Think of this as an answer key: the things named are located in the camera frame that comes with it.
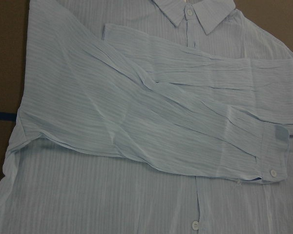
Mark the light blue button-up shirt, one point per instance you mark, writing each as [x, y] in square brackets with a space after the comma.
[150, 117]

